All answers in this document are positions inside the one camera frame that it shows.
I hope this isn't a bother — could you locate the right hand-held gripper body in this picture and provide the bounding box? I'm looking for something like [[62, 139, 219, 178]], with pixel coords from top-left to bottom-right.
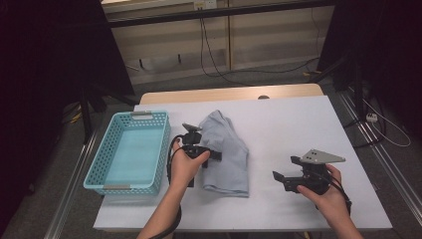
[[284, 148, 346, 196]]

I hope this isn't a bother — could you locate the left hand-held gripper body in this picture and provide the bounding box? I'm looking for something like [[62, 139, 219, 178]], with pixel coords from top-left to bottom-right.
[[180, 122, 212, 168]]

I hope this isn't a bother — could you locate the light blue tank top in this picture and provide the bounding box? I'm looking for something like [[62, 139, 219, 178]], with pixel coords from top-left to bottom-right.
[[198, 110, 251, 198]]

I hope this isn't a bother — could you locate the turquoise plastic basket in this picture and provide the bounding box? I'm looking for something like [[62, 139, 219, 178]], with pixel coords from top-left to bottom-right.
[[83, 110, 172, 196]]

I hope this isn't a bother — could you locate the person's right hand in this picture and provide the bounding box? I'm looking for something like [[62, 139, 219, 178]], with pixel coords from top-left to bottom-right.
[[297, 163, 351, 228]]

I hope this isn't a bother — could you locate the person's left hand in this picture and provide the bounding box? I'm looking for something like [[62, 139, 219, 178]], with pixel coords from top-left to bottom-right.
[[168, 138, 212, 193]]

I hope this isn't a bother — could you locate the white table sheet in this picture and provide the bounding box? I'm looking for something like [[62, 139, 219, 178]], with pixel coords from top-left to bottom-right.
[[93, 95, 393, 232]]

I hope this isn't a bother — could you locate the wooden table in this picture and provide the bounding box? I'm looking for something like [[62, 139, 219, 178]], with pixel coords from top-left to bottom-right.
[[138, 83, 324, 106]]

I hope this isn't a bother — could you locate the black metal stand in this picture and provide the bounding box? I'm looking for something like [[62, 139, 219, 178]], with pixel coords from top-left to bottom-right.
[[79, 84, 140, 145], [310, 53, 366, 120]]

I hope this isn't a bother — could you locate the beige wooden cabinet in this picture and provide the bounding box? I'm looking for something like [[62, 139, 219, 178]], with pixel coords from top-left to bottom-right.
[[101, 0, 334, 86]]

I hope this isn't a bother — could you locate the black horizontal bar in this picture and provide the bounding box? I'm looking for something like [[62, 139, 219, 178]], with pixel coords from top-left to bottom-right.
[[105, 0, 336, 29]]

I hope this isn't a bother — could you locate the black curtain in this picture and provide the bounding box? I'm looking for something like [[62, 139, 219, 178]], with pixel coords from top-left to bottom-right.
[[0, 0, 135, 233], [317, 0, 422, 140]]

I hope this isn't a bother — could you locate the right hand-held gripper black cable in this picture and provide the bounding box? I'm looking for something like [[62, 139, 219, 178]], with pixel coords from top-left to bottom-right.
[[317, 172, 353, 217]]

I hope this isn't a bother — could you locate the hand-held gripper black cable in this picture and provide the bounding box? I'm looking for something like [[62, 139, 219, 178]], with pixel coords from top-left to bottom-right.
[[317, 172, 353, 217], [148, 133, 185, 239]]

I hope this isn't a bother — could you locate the left hand-held gripper black cable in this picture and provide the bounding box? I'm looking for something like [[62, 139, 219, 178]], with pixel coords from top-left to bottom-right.
[[148, 133, 185, 239]]

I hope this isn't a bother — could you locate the aluminium floor rail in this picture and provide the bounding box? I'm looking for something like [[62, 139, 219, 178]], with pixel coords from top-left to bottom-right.
[[337, 89, 422, 227], [44, 128, 101, 239]]

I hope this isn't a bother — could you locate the black hanging cable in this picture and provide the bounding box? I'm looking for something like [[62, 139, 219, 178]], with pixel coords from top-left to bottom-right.
[[200, 18, 321, 76], [198, 16, 253, 88]]

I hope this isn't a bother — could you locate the white floor cable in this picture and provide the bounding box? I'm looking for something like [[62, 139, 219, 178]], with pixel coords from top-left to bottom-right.
[[362, 98, 412, 148]]

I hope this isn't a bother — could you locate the white wall socket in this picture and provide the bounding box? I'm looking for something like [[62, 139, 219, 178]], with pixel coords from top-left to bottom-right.
[[193, 0, 217, 10]]

